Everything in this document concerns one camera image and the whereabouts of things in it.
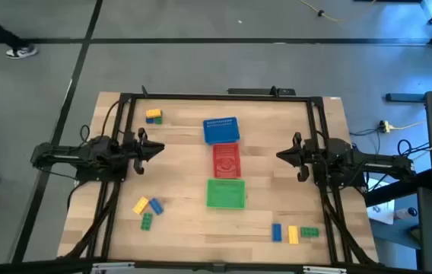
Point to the yellow power strip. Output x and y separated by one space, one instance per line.
384 126

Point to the red plastic basket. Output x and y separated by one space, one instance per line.
226 161

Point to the clear plastic bottle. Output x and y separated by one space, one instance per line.
406 213

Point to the silver frame bracket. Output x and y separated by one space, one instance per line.
324 270
111 267

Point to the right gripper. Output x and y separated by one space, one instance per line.
305 156

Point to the blue toy brick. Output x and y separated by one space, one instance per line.
156 206
277 232
150 120

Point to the blue plastic basket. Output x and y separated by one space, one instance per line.
221 130

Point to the dark blue table foot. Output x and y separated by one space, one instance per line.
406 97

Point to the white paper sheet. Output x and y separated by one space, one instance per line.
383 215

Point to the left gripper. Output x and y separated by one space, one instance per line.
140 150

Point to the black bar behind table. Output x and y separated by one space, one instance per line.
254 91

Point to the person's shoe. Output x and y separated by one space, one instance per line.
22 52

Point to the green toy brick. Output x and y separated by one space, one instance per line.
147 221
310 232
158 120

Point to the black aluminium rig frame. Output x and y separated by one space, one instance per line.
220 97

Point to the green plastic basket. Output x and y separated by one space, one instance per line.
226 194

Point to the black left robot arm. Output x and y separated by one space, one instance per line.
86 154

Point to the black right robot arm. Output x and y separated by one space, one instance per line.
356 161

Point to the yellow toy brick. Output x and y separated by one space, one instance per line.
140 205
154 113
293 234

